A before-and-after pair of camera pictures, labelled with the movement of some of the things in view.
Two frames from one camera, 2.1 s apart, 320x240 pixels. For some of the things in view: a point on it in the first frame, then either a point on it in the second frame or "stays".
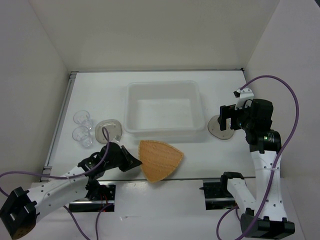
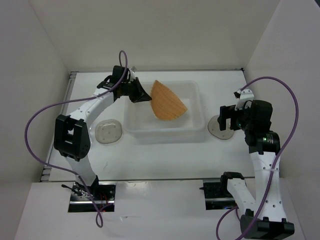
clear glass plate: (214, 128) stays
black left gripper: (130, 161) → (141, 94)
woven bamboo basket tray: (158, 160) → (165, 105)
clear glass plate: (114, 128) stays
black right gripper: (226, 111) stays
